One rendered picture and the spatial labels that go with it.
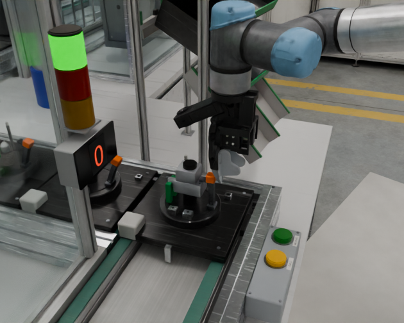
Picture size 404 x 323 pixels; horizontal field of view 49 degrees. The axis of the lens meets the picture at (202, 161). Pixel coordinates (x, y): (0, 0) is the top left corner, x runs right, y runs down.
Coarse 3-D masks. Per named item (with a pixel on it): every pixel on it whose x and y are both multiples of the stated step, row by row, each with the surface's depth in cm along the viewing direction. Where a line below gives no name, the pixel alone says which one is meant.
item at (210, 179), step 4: (208, 172) 94; (208, 176) 93; (212, 176) 93; (200, 180) 94; (204, 180) 94; (208, 180) 93; (212, 180) 93; (208, 184) 94; (212, 184) 94; (208, 188) 95; (212, 188) 94; (208, 192) 95; (212, 192) 95; (208, 196) 96; (212, 196) 95; (208, 200) 96; (212, 200) 96; (212, 204) 97
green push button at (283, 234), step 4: (280, 228) 94; (284, 228) 94; (276, 232) 93; (280, 232) 93; (284, 232) 93; (288, 232) 93; (276, 236) 92; (280, 236) 92; (284, 236) 92; (288, 236) 92; (276, 240) 92; (280, 240) 92; (284, 240) 92; (288, 240) 92
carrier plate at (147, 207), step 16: (160, 176) 112; (160, 192) 106; (224, 192) 106; (240, 192) 106; (144, 208) 101; (224, 208) 101; (240, 208) 101; (144, 224) 96; (160, 224) 96; (224, 224) 96; (240, 224) 98; (144, 240) 93; (160, 240) 92; (176, 240) 92; (192, 240) 92; (208, 240) 92; (224, 240) 92; (208, 256) 89; (224, 256) 88
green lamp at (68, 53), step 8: (56, 40) 63; (64, 40) 63; (72, 40) 64; (80, 40) 65; (56, 48) 64; (64, 48) 64; (72, 48) 64; (80, 48) 65; (56, 56) 65; (64, 56) 65; (72, 56) 65; (80, 56) 66; (56, 64) 66; (64, 64) 65; (72, 64) 65; (80, 64) 66
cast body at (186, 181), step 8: (184, 160) 96; (192, 160) 94; (176, 168) 94; (184, 168) 93; (192, 168) 93; (200, 168) 95; (176, 176) 94; (184, 176) 93; (192, 176) 93; (200, 176) 96; (176, 184) 95; (184, 184) 94; (192, 184) 94; (200, 184) 94; (184, 192) 96; (192, 192) 95; (200, 192) 94
